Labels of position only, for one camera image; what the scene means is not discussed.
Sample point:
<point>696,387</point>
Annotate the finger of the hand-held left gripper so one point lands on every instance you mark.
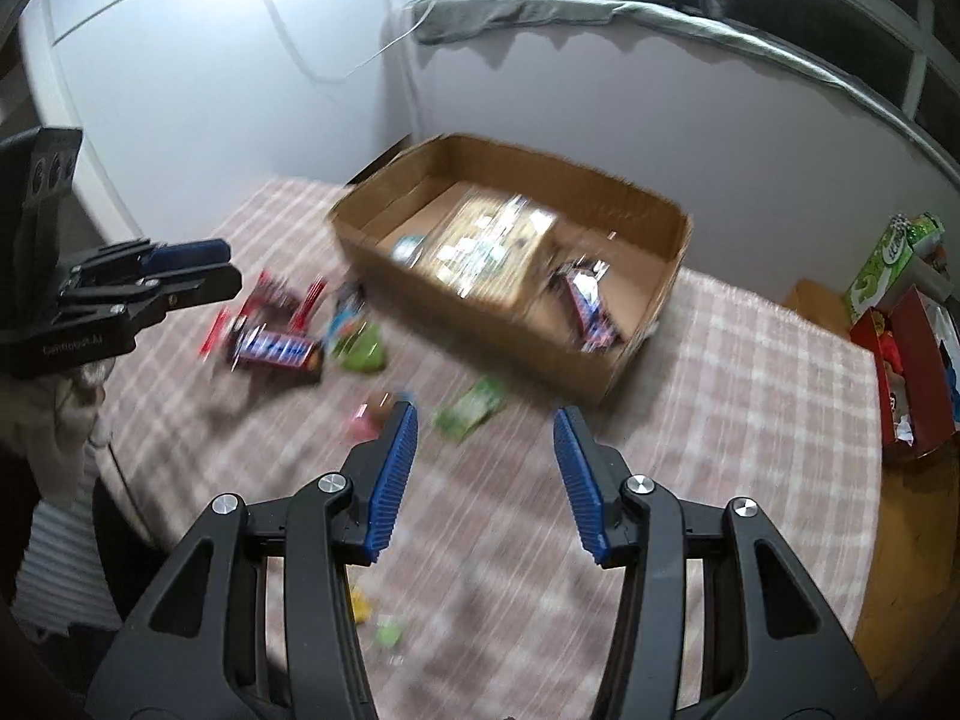
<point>210,285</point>
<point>187,251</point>

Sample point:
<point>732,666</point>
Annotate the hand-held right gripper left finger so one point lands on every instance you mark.
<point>390,480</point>

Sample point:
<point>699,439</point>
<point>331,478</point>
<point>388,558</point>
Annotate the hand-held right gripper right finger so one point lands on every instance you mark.
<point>581,480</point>

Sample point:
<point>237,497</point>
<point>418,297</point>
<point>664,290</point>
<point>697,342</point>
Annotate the thin red snack packet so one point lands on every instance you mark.
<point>214,331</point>

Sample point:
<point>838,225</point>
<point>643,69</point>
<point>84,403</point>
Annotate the pink snack packet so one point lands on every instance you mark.
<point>369,416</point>

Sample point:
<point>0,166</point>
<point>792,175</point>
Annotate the brown chocolate bar packet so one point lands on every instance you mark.
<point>277,349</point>

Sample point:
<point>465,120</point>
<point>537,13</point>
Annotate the small green snack packet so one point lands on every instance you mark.
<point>390,630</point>

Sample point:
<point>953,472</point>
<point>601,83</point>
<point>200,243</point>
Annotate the blue and red snack packet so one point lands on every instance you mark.
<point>589,304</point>

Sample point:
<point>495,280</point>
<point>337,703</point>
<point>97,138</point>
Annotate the large clear snack bag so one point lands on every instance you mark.
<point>480,247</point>

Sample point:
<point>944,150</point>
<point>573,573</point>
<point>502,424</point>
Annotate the cardboard box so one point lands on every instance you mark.
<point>570,191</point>

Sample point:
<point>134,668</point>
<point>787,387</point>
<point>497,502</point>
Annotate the person's left hand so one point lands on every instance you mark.
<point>64,412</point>

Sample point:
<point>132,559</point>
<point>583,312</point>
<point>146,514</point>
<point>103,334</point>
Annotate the pink plaid blanket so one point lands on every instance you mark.
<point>712,405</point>

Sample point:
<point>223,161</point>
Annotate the white wardrobe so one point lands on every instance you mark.
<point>187,90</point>

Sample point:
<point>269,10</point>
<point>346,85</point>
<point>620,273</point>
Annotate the wooden side table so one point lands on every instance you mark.
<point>814,304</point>

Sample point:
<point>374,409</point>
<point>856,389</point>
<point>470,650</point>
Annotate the white ribbed radiator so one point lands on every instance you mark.
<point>60,570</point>

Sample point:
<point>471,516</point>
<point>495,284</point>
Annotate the red box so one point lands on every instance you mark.
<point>919,360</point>

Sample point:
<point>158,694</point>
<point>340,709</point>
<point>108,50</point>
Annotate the green carton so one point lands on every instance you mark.
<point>881,270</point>

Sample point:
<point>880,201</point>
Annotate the white box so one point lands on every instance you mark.
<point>934,274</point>

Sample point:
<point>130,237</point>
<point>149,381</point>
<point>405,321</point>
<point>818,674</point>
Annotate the window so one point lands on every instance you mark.
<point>825,22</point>

